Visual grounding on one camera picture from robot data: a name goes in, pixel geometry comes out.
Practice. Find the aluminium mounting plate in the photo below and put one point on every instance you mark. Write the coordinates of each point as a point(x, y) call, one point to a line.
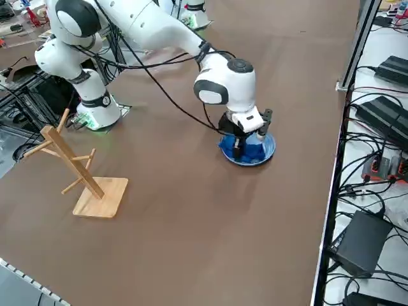
point(124, 110)

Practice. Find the small black power adapter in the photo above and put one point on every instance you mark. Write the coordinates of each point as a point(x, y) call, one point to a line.
point(393, 68)

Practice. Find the grey ridged panel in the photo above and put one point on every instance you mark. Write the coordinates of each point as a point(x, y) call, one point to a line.
point(19, 290)

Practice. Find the large black power adapter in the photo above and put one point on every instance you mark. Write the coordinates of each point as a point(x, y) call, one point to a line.
point(382, 118)

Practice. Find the orange grey power strip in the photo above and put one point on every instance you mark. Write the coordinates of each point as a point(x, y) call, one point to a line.
point(379, 167)

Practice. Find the aluminium frame post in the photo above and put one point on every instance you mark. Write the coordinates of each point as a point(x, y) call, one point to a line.
point(360, 41)

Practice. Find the blue cloth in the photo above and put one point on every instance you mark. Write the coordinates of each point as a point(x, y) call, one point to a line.
point(252, 153)

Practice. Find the red stand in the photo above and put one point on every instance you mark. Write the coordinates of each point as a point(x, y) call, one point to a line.
point(32, 16)

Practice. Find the wooden cup rack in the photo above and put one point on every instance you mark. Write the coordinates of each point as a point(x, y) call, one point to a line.
point(95, 197)

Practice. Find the blue plastic plate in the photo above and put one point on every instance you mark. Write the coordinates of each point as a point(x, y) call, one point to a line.
point(269, 150)

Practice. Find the black power supply box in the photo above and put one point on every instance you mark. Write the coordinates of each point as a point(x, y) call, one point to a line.
point(360, 242)

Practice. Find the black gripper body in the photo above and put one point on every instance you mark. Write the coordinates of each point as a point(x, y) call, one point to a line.
point(228, 126)

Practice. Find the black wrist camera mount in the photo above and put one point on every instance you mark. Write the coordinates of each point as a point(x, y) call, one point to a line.
point(267, 121)

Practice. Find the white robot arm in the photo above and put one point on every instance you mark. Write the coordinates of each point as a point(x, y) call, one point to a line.
point(159, 28)
point(197, 12)

